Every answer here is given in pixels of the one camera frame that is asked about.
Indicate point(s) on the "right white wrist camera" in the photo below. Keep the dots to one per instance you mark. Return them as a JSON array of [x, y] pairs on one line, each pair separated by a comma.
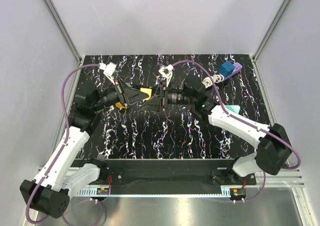
[[167, 73]]

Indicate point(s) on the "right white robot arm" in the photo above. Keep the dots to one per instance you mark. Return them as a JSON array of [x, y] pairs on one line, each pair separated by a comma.
[[270, 142]]

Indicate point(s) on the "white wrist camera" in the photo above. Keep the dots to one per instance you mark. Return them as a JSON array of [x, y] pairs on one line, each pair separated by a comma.
[[167, 73], [108, 70]]

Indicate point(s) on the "yellow cube adapter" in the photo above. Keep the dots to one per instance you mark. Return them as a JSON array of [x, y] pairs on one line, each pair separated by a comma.
[[120, 106]]

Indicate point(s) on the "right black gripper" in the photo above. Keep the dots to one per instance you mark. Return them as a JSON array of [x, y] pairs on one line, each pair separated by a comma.
[[154, 104]]

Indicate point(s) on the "purple power strip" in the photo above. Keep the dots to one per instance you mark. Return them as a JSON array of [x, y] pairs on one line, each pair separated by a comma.
[[237, 69]]

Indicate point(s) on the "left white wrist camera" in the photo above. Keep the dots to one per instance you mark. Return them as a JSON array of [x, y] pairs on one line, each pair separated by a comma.
[[108, 70]]

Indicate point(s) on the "small yellow plug adapter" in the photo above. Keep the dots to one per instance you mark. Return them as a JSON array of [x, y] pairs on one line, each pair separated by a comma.
[[147, 91]]

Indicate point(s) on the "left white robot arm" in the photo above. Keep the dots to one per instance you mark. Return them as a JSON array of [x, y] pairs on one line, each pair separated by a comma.
[[50, 191]]

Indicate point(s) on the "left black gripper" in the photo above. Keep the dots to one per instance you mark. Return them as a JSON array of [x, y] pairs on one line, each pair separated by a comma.
[[123, 91]]

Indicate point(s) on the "teal triangular power strip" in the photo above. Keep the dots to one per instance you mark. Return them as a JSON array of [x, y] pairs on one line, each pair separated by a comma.
[[234, 108]]

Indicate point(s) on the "blue cube socket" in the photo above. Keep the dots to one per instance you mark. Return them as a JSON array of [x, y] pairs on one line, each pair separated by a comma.
[[226, 69]]

